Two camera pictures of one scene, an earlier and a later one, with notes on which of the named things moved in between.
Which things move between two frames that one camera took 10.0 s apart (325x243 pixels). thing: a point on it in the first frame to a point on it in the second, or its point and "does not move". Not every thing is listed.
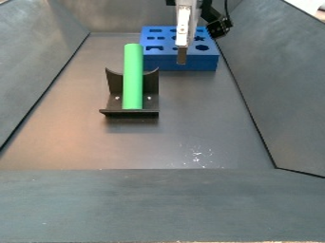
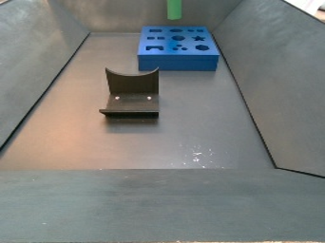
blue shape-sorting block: (161, 50) does not move
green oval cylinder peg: (133, 77) to (174, 9)
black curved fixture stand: (150, 97) does not move
